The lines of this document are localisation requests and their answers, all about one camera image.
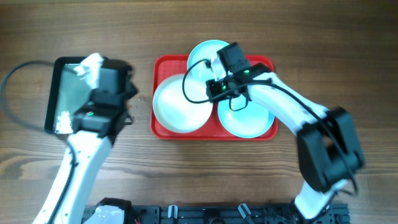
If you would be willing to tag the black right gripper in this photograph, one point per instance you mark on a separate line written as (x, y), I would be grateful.
(212, 93)

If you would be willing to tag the white round plate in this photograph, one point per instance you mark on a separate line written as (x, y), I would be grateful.
(172, 108)

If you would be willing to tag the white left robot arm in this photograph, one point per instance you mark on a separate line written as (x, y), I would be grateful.
(95, 126)

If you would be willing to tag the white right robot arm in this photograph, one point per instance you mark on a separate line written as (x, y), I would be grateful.
(329, 152)

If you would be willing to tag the red plastic tray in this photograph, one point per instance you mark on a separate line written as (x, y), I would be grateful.
(171, 64)

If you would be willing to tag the black tray with water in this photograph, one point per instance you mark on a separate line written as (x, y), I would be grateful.
(73, 80)

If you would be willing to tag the teal plate at right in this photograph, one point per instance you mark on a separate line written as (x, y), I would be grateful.
(243, 118)

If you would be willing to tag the teal plate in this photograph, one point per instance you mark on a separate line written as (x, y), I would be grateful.
(206, 50)
(243, 118)

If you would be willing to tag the teal plate at back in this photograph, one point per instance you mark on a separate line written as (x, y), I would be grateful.
(206, 50)

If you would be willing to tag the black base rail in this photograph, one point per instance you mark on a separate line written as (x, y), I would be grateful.
(336, 213)

